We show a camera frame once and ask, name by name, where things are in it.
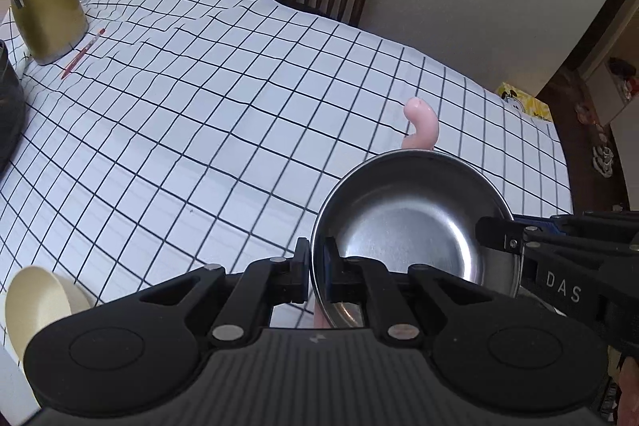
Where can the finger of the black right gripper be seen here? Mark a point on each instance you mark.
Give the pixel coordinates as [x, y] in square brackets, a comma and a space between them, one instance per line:
[500, 234]
[545, 223]

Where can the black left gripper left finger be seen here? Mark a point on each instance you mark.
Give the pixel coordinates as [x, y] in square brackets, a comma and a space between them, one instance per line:
[138, 352]

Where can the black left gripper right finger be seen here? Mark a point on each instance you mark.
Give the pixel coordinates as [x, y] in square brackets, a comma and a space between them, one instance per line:
[506, 354]

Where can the pink bowl with steel insert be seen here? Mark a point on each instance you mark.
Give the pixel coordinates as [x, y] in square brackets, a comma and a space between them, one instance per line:
[412, 206]

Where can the cream ceramic bowl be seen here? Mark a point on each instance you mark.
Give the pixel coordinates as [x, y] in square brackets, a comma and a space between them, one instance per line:
[35, 299]

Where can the person's right hand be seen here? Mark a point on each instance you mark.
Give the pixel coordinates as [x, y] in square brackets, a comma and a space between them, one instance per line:
[628, 414]

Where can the yellow cartoon box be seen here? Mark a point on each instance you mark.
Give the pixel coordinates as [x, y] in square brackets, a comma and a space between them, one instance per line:
[524, 102]

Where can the white black checked tablecloth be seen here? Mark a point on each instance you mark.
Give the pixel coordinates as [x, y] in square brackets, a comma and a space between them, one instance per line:
[211, 131]

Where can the black pot with glass lid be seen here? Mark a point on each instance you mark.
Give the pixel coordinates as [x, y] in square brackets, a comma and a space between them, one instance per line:
[12, 108]

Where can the red pen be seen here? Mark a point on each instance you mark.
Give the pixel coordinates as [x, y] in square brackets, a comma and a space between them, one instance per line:
[81, 54]

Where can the gold thermos jug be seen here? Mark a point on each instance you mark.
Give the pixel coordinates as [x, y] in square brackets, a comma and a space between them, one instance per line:
[49, 28]

